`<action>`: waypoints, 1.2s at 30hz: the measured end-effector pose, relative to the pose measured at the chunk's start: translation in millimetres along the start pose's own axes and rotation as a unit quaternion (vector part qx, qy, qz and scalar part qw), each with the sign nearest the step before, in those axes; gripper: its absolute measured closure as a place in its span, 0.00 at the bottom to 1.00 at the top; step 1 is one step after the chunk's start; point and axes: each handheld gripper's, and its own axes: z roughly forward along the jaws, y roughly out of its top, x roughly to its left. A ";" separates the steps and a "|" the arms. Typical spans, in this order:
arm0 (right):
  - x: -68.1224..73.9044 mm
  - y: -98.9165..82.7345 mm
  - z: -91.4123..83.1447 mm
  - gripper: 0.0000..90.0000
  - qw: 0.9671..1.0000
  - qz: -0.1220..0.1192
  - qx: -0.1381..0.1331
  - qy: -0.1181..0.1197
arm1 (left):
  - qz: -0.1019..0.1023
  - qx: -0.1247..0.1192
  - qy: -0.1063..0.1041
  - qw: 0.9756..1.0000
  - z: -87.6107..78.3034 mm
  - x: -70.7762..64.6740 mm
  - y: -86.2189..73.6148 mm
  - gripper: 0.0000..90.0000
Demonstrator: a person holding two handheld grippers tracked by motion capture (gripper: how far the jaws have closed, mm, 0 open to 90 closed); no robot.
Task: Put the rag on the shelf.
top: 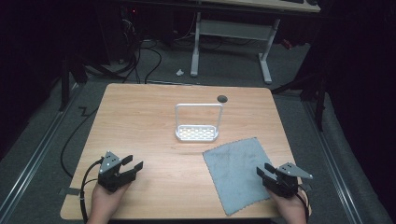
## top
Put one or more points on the black keyboard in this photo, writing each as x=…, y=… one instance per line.
x=292, y=1

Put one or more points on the grey cloth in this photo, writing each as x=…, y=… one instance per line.
x=233, y=174

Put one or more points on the metal floor rail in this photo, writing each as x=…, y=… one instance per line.
x=34, y=158
x=334, y=168

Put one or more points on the black computer mouse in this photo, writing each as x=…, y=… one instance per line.
x=312, y=2

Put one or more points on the white-framed desk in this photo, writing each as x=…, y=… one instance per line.
x=233, y=29

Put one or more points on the black metal stand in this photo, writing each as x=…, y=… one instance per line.
x=65, y=84
x=319, y=102

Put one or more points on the person's right hand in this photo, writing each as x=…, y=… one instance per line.
x=292, y=210

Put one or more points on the grey tape strip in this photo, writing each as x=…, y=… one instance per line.
x=306, y=187
x=70, y=191

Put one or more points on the small red object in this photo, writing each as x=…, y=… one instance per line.
x=287, y=44

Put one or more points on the crumpled white paper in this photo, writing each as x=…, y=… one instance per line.
x=180, y=72

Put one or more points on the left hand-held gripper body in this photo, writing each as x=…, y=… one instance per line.
x=112, y=175

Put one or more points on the person's left hand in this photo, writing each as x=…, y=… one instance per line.
x=104, y=203

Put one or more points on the white rack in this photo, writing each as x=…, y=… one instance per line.
x=196, y=133

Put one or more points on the black table grommet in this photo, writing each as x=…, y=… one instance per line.
x=222, y=99

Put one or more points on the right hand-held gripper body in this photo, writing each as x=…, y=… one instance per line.
x=285, y=183

